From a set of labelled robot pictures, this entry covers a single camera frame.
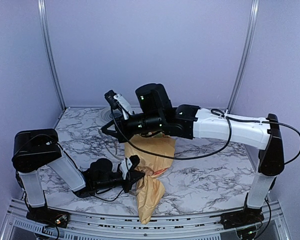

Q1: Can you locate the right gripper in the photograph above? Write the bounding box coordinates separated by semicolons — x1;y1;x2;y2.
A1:
101;111;164;144

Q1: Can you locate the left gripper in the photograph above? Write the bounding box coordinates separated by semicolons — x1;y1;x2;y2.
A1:
95;171;146;194

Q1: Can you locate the beige raffia string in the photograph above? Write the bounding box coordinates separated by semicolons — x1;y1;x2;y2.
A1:
99;128;121;161

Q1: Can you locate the orange wrapping paper sheet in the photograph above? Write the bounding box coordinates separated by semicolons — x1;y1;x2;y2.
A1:
124;135;176;225

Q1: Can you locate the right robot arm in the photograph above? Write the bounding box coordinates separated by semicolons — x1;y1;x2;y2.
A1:
101;83;285;224

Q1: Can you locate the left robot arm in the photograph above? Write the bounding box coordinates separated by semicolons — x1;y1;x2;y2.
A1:
11;128;145;223

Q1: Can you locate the grey glass plate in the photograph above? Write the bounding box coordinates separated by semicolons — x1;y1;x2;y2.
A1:
99;107;123;124

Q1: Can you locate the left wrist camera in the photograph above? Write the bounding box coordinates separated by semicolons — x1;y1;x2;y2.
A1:
118;155;140;180

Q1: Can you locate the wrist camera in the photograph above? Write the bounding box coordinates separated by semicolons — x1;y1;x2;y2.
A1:
104;90;135;120
118;155;140;180

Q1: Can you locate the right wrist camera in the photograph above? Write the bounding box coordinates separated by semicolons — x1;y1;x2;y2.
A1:
104;90;135;120

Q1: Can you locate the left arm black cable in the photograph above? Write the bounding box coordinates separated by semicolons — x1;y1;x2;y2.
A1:
14;133;125;202

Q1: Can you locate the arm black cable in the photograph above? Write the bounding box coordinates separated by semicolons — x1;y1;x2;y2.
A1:
14;133;125;202
109;104;300;166

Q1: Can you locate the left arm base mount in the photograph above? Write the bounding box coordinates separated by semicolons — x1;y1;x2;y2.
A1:
26;205;70;228

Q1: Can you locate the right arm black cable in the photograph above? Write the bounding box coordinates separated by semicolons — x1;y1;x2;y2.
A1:
109;104;300;166

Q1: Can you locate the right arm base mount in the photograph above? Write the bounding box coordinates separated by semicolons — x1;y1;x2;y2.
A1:
220;203;265;230

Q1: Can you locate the left aluminium frame post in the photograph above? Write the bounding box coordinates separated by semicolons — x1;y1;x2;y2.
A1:
37;0;66;111

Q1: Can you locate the aluminium frame post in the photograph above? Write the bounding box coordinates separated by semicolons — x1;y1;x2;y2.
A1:
37;0;66;111
227;0;260;113

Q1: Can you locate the right aluminium frame post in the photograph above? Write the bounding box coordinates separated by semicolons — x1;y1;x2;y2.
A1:
227;0;260;113

